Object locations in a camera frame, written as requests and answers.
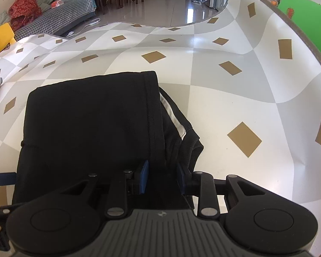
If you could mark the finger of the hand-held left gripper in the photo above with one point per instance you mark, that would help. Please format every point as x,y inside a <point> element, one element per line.
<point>2,178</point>
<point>0,219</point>

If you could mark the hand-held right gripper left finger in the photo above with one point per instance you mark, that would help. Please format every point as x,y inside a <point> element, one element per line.
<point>144,176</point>

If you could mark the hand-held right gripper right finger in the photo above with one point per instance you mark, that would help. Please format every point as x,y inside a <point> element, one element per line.
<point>181,178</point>

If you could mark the black t-shirt red print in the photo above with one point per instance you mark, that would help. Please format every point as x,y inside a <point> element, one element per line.
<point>91,128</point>

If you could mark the diamond pattern table cover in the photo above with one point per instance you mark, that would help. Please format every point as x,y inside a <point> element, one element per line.
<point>230,91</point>

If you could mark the yellow plastic chair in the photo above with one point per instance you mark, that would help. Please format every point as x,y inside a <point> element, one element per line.
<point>1,38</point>

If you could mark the white power strip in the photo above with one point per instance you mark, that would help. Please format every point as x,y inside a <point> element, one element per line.
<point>91,23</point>

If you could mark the red patterned cloth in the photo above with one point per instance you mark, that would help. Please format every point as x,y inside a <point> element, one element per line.
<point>24,9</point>

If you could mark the houndstooth sofa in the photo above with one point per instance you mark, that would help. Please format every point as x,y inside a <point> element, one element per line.
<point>58,16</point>

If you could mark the red white tissue pack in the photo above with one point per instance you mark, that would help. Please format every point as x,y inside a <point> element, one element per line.
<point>56,3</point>

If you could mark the green board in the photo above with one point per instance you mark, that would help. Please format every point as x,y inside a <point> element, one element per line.
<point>307,16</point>

